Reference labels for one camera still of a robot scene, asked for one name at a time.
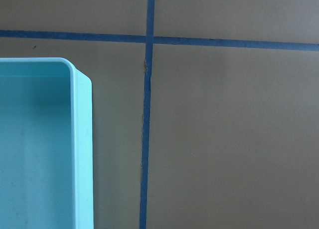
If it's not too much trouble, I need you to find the brown paper table cover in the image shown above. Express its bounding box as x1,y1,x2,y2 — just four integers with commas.
0,0,319,229

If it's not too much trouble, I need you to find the light blue plastic bin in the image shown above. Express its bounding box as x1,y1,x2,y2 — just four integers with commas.
0,57,94,229

